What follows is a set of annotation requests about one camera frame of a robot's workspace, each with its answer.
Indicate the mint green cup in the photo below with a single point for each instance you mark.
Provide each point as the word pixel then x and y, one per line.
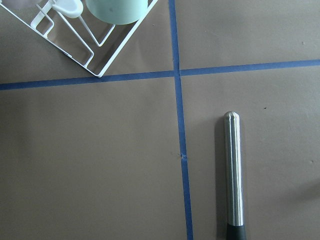
pixel 117 12

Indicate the grey white cup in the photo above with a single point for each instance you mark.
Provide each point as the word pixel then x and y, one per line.
pixel 70 8

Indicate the steel muddler black tip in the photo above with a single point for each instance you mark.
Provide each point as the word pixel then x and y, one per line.
pixel 235 229

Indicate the white wire cup rack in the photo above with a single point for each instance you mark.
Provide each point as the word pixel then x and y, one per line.
pixel 88 41

